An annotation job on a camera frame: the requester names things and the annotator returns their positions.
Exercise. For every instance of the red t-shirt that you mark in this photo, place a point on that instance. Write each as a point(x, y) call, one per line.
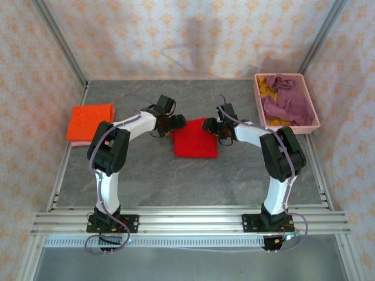
point(193, 143)

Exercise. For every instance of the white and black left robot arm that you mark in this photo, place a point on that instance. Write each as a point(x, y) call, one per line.
point(107, 193)

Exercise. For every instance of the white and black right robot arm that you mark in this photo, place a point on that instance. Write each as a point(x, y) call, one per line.
point(275, 196)

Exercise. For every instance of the yellow t-shirt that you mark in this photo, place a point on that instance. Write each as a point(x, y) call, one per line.
point(265, 89)

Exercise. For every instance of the purple t-shirt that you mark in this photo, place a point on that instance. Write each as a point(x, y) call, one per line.
point(293, 99)

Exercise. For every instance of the folded orange t-shirt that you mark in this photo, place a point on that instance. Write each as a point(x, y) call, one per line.
point(82, 123)

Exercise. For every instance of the folded pink t-shirt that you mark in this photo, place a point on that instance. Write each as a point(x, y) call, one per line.
point(80, 143)

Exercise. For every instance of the pink plastic basket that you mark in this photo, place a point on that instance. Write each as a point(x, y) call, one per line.
point(306, 128)

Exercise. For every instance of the aluminium mounting rail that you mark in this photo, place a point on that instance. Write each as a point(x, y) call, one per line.
point(190, 222)

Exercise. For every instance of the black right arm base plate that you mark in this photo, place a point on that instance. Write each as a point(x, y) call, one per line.
point(250, 224)

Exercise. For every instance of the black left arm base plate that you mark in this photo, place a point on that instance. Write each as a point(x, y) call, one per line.
point(132, 224)

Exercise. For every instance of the aluminium frame post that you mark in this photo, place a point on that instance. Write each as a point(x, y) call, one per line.
point(62, 44)
point(321, 36)

